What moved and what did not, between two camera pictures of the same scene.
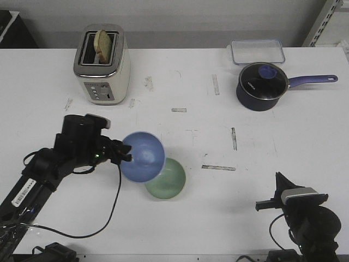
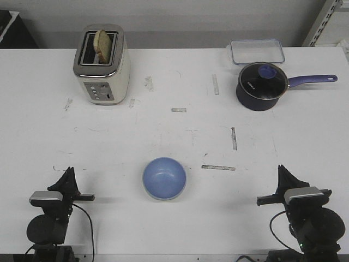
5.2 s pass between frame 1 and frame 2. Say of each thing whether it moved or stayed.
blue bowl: moved
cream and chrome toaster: stayed
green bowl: stayed
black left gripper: moved
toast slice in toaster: stayed
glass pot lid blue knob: stayed
